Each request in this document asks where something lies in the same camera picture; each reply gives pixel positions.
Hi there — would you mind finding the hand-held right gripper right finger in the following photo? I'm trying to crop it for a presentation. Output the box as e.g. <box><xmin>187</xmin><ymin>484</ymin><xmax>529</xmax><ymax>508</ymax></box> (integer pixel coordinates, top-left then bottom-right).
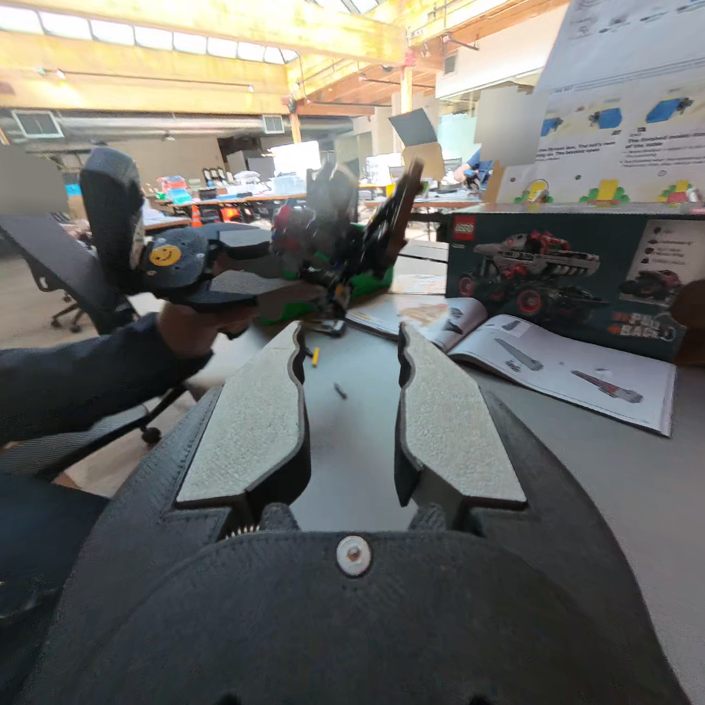
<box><xmin>393</xmin><ymin>322</ymin><xmax>528</xmax><ymax>512</ymax></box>

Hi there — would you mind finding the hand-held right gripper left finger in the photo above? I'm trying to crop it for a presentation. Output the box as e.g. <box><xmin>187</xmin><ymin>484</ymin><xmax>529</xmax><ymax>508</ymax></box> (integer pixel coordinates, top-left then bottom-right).
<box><xmin>175</xmin><ymin>321</ymin><xmax>313</xmax><ymax>510</ymax></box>

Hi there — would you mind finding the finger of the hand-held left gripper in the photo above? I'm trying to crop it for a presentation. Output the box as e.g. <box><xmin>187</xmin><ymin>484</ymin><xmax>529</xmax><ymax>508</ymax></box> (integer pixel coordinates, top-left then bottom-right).
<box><xmin>187</xmin><ymin>270</ymin><xmax>326</xmax><ymax>315</ymax></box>
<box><xmin>209</xmin><ymin>223</ymin><xmax>274</xmax><ymax>260</ymax></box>

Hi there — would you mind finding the red and grey lego model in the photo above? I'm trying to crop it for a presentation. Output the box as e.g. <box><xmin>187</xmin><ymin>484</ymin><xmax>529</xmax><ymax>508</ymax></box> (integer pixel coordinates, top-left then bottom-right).
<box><xmin>270</xmin><ymin>157</ymin><xmax>427</xmax><ymax>309</ymax></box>

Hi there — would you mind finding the person's left forearm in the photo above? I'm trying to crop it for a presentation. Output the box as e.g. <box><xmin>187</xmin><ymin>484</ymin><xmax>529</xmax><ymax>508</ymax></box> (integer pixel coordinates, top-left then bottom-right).
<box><xmin>0</xmin><ymin>311</ymin><xmax>213</xmax><ymax>447</ymax></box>

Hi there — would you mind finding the open lego instruction booklet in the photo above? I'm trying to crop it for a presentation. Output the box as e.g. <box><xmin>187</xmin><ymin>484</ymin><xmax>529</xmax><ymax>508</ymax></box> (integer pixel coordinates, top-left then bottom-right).
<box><xmin>405</xmin><ymin>297</ymin><xmax>677</xmax><ymax>437</ymax></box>

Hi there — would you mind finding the dark lego set box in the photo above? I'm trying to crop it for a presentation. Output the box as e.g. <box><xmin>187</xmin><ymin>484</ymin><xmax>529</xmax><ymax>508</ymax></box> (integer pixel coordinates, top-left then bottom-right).
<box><xmin>445</xmin><ymin>203</ymin><xmax>705</xmax><ymax>364</ymax></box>

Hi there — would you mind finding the person's left hand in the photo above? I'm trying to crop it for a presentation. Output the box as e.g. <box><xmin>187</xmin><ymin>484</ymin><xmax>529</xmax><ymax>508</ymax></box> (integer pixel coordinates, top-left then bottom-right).
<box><xmin>157</xmin><ymin>300</ymin><xmax>260</xmax><ymax>359</ymax></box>

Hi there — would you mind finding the cluttered long table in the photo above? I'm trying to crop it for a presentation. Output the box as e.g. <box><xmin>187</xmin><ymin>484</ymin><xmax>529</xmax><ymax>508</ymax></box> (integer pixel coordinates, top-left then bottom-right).
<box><xmin>146</xmin><ymin>171</ymin><xmax>309</xmax><ymax>232</ymax></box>

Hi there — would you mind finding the black office chair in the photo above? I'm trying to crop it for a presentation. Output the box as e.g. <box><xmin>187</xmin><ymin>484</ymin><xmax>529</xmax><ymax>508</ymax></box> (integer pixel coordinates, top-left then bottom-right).
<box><xmin>0</xmin><ymin>214</ymin><xmax>138</xmax><ymax>334</ymax></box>
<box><xmin>0</xmin><ymin>386</ymin><xmax>191</xmax><ymax>480</ymax></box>

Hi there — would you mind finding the closed white booklet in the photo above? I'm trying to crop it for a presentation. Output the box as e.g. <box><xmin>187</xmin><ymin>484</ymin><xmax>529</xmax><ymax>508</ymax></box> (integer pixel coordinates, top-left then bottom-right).
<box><xmin>344</xmin><ymin>308</ymin><xmax>419</xmax><ymax>339</ymax></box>

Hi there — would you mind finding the green plastic bin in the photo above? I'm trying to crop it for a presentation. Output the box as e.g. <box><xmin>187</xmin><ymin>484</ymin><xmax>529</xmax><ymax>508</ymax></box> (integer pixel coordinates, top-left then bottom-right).
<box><xmin>259</xmin><ymin>220</ymin><xmax>396</xmax><ymax>326</ymax></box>

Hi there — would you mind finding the shiny sticker sheet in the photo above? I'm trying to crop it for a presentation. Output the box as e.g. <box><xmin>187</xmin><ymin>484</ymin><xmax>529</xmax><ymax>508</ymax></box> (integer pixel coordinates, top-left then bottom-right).
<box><xmin>388</xmin><ymin>272</ymin><xmax>448</xmax><ymax>296</ymax></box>

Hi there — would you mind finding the grey flat board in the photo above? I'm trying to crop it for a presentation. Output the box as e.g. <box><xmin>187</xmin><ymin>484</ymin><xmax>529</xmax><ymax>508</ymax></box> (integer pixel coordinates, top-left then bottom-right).
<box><xmin>388</xmin><ymin>107</ymin><xmax>438</xmax><ymax>148</ymax></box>

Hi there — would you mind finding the brown cardboard sheet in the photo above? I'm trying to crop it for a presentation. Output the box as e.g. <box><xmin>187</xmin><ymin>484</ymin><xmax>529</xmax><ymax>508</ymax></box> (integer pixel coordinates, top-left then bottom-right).
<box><xmin>401</xmin><ymin>142</ymin><xmax>446</xmax><ymax>182</ymax></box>

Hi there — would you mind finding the person's leg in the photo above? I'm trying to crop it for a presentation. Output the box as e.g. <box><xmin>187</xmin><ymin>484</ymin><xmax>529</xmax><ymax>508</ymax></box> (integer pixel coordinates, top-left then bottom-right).
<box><xmin>0</xmin><ymin>474</ymin><xmax>111</xmax><ymax>607</ymax></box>

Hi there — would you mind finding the white instruction poster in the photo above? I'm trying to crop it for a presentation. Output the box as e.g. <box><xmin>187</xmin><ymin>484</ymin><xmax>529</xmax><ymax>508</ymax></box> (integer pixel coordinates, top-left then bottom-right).
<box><xmin>498</xmin><ymin>0</ymin><xmax>705</xmax><ymax>206</ymax></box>

